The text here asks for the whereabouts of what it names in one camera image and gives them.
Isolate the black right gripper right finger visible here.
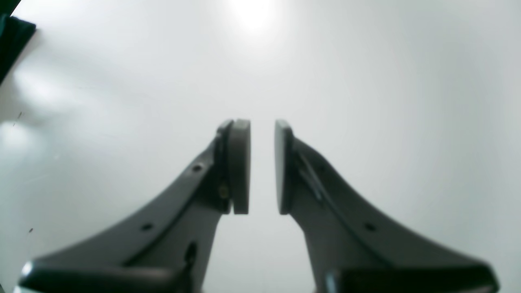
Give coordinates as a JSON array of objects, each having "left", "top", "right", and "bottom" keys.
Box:
[{"left": 275, "top": 119, "right": 499, "bottom": 293}]

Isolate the black T-shirt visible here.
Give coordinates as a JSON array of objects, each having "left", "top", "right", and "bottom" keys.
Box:
[{"left": 0, "top": 0, "right": 37, "bottom": 82}]

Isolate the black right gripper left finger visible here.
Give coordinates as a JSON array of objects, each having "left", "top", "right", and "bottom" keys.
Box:
[{"left": 18, "top": 119, "right": 251, "bottom": 293}]

